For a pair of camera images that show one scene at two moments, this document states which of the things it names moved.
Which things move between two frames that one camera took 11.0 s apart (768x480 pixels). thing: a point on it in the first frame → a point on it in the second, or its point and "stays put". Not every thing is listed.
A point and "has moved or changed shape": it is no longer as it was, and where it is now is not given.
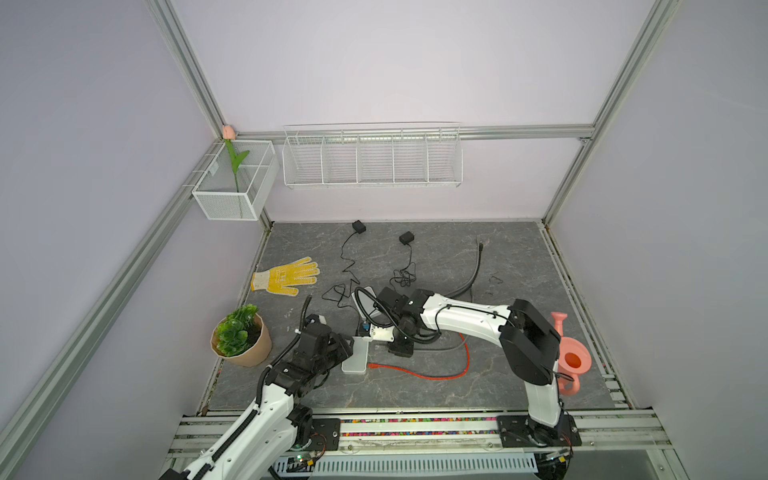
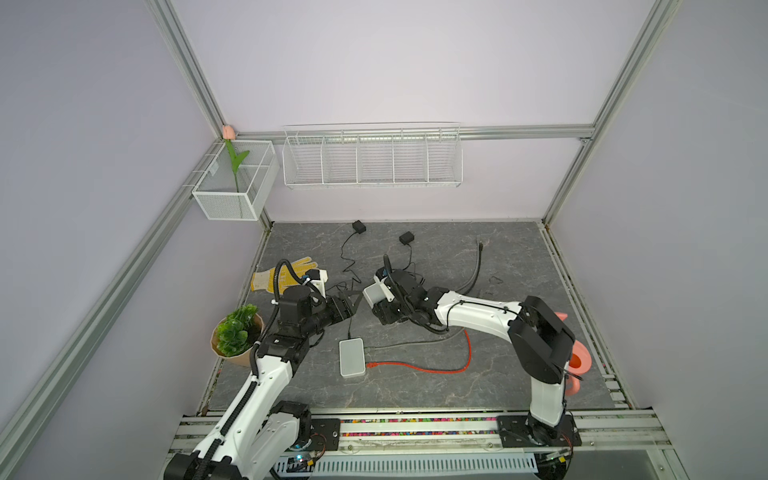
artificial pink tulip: (228, 135) stays put
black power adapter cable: (408, 274) stays put
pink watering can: (574, 360) stays put
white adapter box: (383, 334) → (379, 276)
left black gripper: (343, 350) → (331, 302)
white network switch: (358, 360) stays put
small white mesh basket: (237, 181) stays put
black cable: (449, 347) has moved or changed shape
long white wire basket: (373, 155) stays put
